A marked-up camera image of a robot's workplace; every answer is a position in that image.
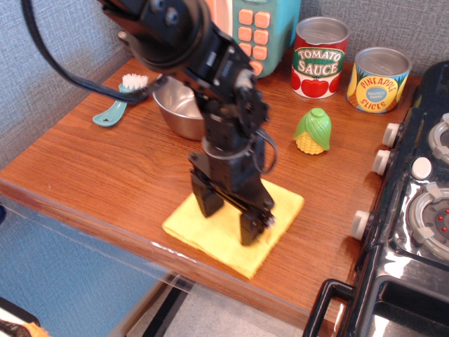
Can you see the tomato sauce can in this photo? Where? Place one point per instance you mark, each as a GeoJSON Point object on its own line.
{"type": "Point", "coordinates": [318, 56]}

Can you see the toy corn cob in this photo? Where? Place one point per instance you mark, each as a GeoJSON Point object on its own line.
{"type": "Point", "coordinates": [312, 135]}

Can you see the pineapple slices can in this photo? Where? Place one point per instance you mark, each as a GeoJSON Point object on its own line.
{"type": "Point", "coordinates": [378, 78]}

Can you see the teal dish brush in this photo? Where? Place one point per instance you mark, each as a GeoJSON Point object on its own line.
{"type": "Point", "coordinates": [129, 84]}

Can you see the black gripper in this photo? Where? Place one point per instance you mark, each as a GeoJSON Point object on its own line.
{"type": "Point", "coordinates": [235, 177]}

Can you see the toy microwave teal white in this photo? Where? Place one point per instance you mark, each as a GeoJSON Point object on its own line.
{"type": "Point", "coordinates": [264, 30]}

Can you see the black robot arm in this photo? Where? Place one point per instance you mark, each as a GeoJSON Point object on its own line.
{"type": "Point", "coordinates": [179, 39]}

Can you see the steel bowl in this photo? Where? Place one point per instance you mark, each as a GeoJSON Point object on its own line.
{"type": "Point", "coordinates": [179, 110]}

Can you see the black toy stove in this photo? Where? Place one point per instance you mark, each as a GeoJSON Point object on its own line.
{"type": "Point", "coordinates": [401, 285]}

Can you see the clear acrylic table guard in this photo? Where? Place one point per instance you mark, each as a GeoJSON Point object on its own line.
{"type": "Point", "coordinates": [131, 215]}

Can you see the yellow towel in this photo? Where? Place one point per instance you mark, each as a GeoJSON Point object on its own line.
{"type": "Point", "coordinates": [219, 235]}

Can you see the orange fuzzy object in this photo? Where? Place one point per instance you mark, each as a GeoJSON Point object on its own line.
{"type": "Point", "coordinates": [23, 330]}

